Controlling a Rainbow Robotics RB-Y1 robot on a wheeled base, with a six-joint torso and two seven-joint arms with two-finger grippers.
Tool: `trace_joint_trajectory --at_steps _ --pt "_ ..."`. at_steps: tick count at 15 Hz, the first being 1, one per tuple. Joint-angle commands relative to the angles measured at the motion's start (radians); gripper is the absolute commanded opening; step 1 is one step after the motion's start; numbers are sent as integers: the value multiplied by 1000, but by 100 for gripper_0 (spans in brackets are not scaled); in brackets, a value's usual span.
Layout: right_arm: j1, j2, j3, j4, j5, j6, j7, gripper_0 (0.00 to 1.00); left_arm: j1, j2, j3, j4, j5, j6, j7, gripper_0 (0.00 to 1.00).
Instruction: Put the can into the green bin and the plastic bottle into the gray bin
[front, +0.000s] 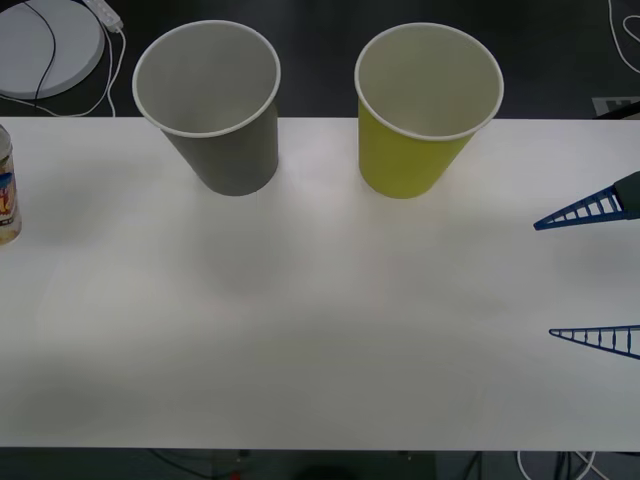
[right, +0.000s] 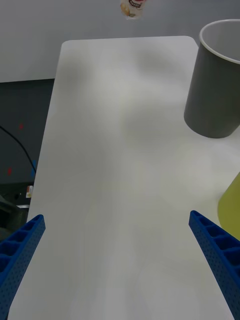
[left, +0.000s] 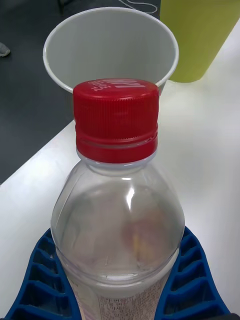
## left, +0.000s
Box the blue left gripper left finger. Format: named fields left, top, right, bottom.
left=4, top=227, right=83, bottom=320

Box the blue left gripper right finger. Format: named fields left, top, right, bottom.
left=152, top=225, right=231, bottom=320

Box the clear bottle with red cap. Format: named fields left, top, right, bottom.
left=50, top=78, right=186, bottom=320

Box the yellow-green plastic bin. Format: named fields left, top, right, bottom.
left=159, top=0, right=240, bottom=83

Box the grey plastic bin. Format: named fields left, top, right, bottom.
left=42, top=6, right=180, bottom=97

